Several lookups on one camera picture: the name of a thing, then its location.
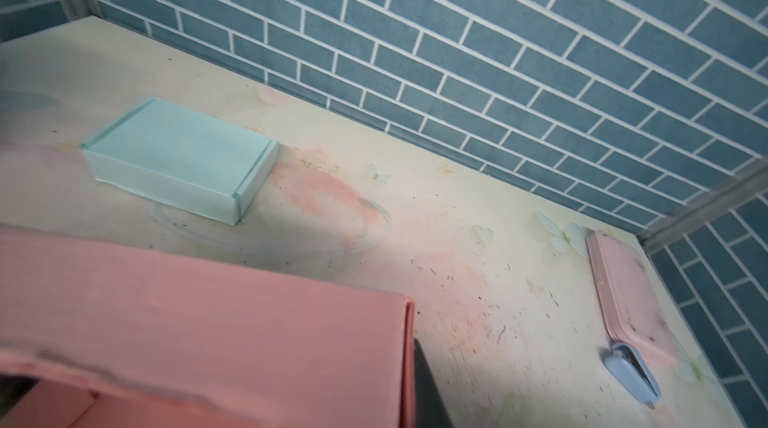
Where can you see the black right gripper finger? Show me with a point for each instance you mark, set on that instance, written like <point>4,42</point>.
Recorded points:
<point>429,407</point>

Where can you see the pink paper box sheet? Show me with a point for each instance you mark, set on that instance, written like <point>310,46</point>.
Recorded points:
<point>124,337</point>

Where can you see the mint green paper box sheet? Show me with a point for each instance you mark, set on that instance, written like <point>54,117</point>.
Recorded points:
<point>182,158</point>

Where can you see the pink pencil case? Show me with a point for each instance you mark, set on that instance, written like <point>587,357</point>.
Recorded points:
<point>630,308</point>

